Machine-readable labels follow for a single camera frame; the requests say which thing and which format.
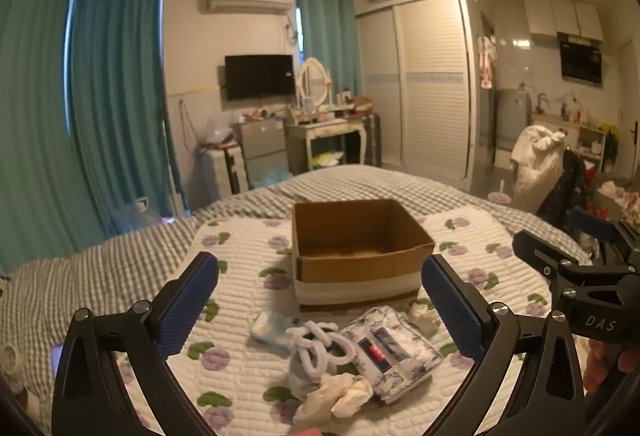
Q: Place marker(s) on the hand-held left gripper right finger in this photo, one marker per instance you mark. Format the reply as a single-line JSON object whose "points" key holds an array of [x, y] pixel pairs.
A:
{"points": [[452, 311]]}

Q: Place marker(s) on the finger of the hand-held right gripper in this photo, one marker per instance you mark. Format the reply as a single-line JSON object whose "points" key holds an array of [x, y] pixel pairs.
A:
{"points": [[592, 222], [537, 250]]}

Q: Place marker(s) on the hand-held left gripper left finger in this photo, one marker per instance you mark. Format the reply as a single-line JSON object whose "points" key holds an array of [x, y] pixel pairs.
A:
{"points": [[189, 303]]}

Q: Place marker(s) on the small white cloth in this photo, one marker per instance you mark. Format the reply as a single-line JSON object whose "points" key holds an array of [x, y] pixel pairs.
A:
{"points": [[421, 316]]}

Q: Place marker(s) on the floral print pouch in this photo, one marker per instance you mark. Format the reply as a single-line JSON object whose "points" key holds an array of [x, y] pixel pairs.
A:
{"points": [[405, 361]]}

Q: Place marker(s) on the light blue tissue packet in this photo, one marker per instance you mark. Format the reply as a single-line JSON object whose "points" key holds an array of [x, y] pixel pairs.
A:
{"points": [[267, 332]]}

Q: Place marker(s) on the person's right hand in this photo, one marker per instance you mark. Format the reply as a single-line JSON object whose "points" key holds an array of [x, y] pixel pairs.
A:
{"points": [[602, 363]]}

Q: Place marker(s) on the dark floral garment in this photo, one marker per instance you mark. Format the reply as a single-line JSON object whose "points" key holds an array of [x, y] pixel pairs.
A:
{"points": [[565, 196]]}

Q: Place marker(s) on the drink cup with straw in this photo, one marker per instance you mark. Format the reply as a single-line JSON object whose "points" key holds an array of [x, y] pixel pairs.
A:
{"points": [[500, 195]]}

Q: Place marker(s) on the floral quilted blanket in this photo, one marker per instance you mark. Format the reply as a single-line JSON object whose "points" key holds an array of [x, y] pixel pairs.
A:
{"points": [[240, 256]]}

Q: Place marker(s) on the white clothes pile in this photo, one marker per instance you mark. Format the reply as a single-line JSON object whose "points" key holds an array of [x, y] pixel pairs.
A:
{"points": [[535, 161]]}

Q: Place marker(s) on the large water jug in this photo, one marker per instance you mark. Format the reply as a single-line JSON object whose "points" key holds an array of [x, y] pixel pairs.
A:
{"points": [[140, 218]]}

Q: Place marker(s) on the white suitcase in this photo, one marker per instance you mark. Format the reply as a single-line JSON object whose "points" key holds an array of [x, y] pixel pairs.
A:
{"points": [[222, 174]]}

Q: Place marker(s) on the smartphone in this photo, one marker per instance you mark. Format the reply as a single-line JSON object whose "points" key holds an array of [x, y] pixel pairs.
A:
{"points": [[56, 356]]}

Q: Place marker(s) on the black range hood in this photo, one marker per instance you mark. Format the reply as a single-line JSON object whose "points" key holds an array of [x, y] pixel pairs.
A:
{"points": [[580, 59]]}

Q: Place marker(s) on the grey mini fridge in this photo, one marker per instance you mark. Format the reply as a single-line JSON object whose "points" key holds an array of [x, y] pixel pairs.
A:
{"points": [[262, 149]]}

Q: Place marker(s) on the clear plastic bag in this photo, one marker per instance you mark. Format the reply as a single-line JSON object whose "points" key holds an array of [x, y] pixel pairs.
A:
{"points": [[219, 131]]}

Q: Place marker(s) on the pink packet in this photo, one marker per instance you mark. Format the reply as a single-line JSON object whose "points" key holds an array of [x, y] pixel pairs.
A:
{"points": [[315, 432]]}

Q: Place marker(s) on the white louvred wardrobe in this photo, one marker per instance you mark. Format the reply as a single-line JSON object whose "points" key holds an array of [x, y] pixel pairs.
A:
{"points": [[430, 91]]}

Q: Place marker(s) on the pink hanging clothing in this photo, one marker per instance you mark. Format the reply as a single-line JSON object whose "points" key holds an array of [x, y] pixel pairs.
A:
{"points": [[486, 61]]}

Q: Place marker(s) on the yellow green bag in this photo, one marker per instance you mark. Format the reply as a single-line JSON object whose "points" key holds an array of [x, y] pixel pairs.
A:
{"points": [[327, 160]]}

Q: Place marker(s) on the white dressing table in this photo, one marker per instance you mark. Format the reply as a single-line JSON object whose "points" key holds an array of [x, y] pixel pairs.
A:
{"points": [[325, 132]]}

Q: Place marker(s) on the teal corner curtain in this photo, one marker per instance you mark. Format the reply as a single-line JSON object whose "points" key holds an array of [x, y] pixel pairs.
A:
{"points": [[120, 91]]}

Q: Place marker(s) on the small brown cardboard box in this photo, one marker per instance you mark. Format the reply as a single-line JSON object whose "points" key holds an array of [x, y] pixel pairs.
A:
{"points": [[362, 105]]}

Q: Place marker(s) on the small blue framed picture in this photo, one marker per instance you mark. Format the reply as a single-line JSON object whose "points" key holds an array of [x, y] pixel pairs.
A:
{"points": [[308, 104]]}

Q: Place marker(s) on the wide teal curtain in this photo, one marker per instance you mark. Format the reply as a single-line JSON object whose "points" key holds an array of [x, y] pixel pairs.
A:
{"points": [[35, 116]]}

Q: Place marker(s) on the white oval mirror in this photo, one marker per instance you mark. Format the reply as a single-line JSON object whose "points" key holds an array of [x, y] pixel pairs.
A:
{"points": [[312, 79]]}

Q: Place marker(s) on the narrow teal curtain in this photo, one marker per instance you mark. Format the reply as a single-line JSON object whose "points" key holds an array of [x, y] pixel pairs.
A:
{"points": [[330, 31]]}

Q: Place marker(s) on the white wall cabinets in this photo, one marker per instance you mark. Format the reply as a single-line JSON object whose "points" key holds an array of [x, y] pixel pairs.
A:
{"points": [[562, 16]]}

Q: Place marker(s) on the black wall television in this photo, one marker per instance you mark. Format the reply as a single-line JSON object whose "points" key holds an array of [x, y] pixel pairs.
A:
{"points": [[259, 77]]}

